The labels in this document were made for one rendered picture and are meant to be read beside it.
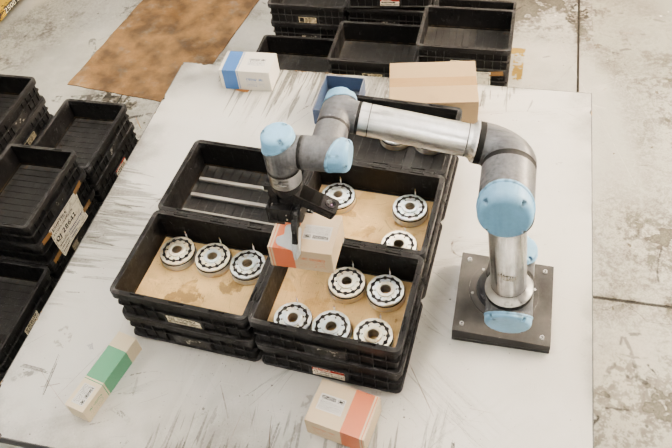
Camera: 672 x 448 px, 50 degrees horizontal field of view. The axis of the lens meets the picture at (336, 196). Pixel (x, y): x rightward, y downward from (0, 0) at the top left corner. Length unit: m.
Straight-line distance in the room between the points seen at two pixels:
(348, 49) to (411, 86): 1.03
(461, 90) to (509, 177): 1.04
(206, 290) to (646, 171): 2.20
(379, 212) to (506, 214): 0.73
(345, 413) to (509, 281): 0.53
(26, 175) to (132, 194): 0.69
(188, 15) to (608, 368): 3.12
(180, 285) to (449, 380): 0.79
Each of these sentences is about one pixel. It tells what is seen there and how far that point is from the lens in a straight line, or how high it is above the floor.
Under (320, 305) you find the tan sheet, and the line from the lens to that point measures 1.99.
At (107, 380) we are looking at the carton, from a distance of 2.11.
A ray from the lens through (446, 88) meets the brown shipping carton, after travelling 2.52.
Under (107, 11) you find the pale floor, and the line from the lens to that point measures 4.90.
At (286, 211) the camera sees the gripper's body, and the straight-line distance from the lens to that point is 1.67.
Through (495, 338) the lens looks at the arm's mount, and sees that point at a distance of 2.04.
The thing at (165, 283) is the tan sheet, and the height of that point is 0.83.
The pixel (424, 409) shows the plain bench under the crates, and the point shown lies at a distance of 1.97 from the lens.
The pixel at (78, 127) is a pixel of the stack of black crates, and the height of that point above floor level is 0.38.
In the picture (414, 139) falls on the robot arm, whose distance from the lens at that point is 1.60.
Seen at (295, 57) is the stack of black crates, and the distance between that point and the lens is 3.69.
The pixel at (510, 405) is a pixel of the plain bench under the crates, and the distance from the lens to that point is 1.99.
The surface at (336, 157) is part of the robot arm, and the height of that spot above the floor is 1.42.
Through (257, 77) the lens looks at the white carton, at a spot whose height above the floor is 0.76.
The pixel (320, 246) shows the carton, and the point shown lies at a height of 1.12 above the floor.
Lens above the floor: 2.48
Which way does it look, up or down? 48 degrees down
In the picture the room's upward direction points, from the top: 7 degrees counter-clockwise
